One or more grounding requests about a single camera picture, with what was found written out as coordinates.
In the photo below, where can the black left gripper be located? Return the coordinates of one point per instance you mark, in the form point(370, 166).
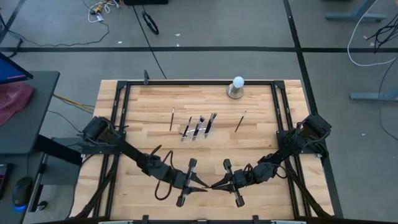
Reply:
point(186, 180)

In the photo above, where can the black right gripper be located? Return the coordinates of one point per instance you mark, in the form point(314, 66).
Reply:
point(239, 183)

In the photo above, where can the clear acrylic brush organiser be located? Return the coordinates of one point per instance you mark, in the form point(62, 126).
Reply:
point(188, 137)

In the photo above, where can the large fluffy black makeup brush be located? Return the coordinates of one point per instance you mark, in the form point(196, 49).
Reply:
point(200, 122)

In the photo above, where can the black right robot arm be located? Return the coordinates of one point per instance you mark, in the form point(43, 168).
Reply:
point(280, 152)

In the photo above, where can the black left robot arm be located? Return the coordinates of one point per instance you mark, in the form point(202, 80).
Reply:
point(130, 149)

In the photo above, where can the black crossbar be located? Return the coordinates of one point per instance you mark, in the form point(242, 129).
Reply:
point(59, 151)

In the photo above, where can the black caster wheel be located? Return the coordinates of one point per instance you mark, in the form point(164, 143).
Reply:
point(42, 205)

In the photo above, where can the grey desk foot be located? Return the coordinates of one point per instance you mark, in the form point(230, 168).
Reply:
point(354, 17)
point(373, 96)

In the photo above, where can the grey side desk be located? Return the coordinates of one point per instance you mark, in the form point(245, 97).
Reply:
point(34, 124)

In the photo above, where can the black computer mouse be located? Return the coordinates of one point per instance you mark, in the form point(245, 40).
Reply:
point(22, 191)

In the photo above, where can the dark keyboard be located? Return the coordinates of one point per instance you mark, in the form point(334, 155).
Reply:
point(3, 180)

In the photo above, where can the pink cloth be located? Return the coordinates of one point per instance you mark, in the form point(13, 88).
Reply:
point(12, 99)

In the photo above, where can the monitor with blue screen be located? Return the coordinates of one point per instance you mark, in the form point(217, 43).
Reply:
point(9, 71)

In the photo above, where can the black frame bracket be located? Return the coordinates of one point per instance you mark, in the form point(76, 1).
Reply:
point(145, 218)
point(255, 218)

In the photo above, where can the black frame clamp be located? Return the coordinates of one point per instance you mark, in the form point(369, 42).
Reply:
point(146, 76)

